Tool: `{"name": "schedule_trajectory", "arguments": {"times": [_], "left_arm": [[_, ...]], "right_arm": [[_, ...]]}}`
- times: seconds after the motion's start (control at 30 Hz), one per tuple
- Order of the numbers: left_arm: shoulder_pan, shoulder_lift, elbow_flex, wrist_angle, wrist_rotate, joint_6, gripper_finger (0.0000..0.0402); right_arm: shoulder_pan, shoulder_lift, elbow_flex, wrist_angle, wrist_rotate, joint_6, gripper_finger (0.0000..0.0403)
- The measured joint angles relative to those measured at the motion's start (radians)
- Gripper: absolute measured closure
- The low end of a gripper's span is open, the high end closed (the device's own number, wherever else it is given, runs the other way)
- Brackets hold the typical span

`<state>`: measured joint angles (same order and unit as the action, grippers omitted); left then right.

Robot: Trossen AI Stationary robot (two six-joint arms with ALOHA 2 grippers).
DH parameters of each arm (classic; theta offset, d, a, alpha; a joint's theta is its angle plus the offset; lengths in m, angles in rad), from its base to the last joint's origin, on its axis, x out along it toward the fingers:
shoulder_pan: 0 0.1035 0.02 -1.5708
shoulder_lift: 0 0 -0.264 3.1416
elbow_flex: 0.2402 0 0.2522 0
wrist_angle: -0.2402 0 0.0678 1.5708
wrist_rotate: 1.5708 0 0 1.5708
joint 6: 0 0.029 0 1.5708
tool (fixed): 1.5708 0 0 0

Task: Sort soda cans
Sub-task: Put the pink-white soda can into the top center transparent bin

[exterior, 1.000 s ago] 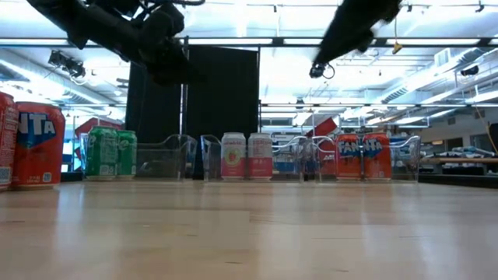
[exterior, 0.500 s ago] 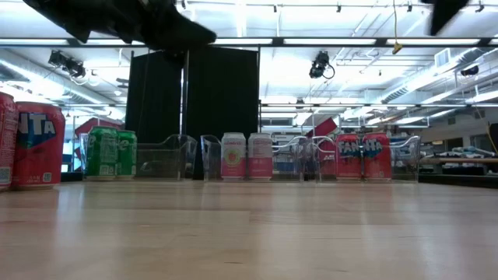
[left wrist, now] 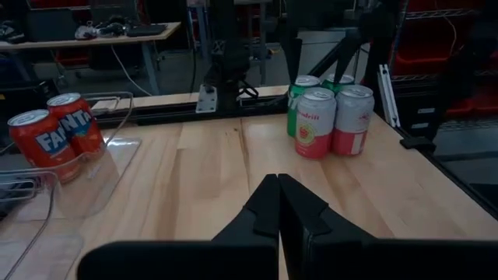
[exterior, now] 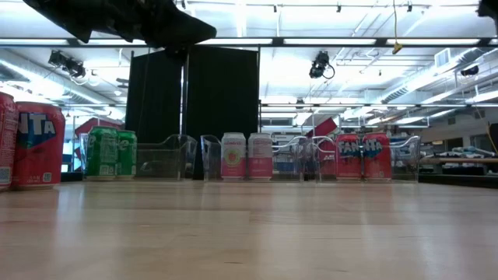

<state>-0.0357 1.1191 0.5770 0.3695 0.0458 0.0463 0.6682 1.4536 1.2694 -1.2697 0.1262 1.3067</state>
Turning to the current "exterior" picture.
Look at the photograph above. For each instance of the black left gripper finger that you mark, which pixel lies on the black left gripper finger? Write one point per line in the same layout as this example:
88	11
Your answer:
186	27

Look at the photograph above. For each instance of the clear plastic bin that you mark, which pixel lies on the clear plastic bin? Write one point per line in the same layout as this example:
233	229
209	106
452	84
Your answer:
212	155
404	155
167	159

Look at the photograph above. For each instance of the green Sprite soda can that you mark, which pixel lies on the green Sprite soda can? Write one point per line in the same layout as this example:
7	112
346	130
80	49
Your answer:
102	155
127	155

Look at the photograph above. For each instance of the white pink Spindrift can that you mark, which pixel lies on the white pink Spindrift can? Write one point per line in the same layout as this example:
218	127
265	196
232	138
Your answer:
260	155
233	155

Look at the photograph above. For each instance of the orange Fanta soda can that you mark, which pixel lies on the orange Fanta soda can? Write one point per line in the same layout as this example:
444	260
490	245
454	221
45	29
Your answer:
39	155
348	159
376	159
8	148

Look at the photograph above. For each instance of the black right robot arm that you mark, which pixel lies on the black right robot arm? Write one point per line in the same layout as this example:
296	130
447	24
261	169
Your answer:
490	7

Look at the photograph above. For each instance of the black ceiling spotlight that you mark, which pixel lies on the black ceiling spotlight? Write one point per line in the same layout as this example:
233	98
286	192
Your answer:
70	66

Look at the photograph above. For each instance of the black folding partition screen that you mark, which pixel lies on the black folding partition screen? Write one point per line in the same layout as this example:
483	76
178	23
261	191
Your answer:
221	93

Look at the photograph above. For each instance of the black overhead rig beam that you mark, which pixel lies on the black overhead rig beam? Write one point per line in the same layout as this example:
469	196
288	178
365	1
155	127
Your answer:
278	41

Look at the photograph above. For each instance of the red storage bin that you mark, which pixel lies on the red storage bin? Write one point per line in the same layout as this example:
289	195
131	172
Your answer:
93	126
325	127

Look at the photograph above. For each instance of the black ceiling speaker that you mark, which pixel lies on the black ceiling speaker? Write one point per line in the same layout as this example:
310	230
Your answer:
470	71

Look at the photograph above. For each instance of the wooden workbench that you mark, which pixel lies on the wooden workbench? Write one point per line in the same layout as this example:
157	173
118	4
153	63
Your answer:
459	160

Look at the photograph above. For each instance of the teal white device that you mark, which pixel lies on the teal white device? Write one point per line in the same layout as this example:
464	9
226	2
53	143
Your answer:
467	151

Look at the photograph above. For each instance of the black overhead camera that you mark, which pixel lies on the black overhead camera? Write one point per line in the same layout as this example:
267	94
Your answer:
319	65

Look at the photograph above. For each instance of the black horizontal frame bar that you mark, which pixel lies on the black horizontal frame bar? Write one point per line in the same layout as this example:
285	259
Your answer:
350	105

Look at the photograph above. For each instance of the black aluminium table frame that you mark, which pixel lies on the black aluminium table frame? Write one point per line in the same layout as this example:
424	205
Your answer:
459	180

